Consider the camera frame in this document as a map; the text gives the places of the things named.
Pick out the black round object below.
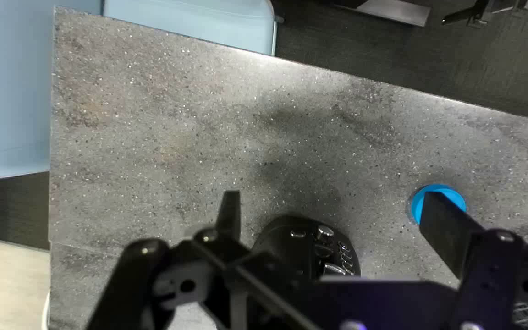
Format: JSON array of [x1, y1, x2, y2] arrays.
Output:
[[252, 212, 364, 284]]

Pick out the toaster lever with shiny knob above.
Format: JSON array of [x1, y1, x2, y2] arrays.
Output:
[[316, 223, 338, 242]]

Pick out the grey flat board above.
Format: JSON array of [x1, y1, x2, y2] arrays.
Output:
[[331, 0, 434, 29]]

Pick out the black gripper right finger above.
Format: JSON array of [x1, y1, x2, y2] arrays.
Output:
[[419, 190, 528, 330]]

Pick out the blue round plastic lid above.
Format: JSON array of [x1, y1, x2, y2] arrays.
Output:
[[408, 183, 470, 225]]

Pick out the light blue panel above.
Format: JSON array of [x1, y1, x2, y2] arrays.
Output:
[[0, 0, 105, 183], [104, 0, 280, 56]]

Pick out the black chair base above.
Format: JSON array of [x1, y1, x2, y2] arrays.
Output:
[[441, 0, 528, 27]]

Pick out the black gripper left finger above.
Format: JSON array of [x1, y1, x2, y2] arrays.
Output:
[[85, 188, 325, 330]]

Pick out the white cable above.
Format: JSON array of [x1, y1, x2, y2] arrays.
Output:
[[39, 287, 54, 330]]

